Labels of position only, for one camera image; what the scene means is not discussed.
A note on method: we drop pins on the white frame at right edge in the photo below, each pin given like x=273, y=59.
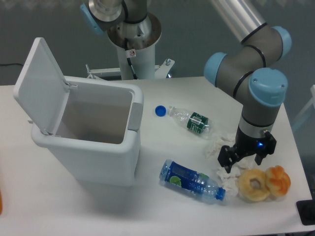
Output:
x=305, y=113

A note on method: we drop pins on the clear green label bottle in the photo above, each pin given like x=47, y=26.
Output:
x=192, y=121

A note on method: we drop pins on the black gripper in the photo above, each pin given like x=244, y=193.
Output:
x=249, y=140

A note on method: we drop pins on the plain ring donut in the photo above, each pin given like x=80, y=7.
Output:
x=251, y=184

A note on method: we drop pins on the crumpled white tissue upper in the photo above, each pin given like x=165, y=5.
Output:
x=217, y=141

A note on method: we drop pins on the crumpled white tissue lower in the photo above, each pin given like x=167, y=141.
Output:
x=229, y=180

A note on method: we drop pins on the crumpled white tissue middle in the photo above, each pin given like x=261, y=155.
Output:
x=246, y=163

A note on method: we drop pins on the crumpled white tissue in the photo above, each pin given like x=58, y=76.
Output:
x=217, y=141
x=246, y=163
x=229, y=180

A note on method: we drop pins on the white trash bin lid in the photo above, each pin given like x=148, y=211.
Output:
x=41, y=89

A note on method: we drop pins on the orange object at left edge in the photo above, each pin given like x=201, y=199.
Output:
x=1, y=204

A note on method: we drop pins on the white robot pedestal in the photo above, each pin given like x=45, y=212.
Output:
x=136, y=50

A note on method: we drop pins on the orange glazed pastry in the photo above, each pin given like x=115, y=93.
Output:
x=277, y=181

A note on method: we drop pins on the blue bottle cap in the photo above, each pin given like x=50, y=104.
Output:
x=160, y=111

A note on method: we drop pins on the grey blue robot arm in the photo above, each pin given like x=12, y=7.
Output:
x=245, y=76

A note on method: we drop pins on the blue label plastic bottle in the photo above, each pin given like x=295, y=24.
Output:
x=192, y=183

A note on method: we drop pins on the black device at edge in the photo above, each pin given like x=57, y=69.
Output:
x=306, y=210

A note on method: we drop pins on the white trash bin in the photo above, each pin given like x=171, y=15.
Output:
x=98, y=137

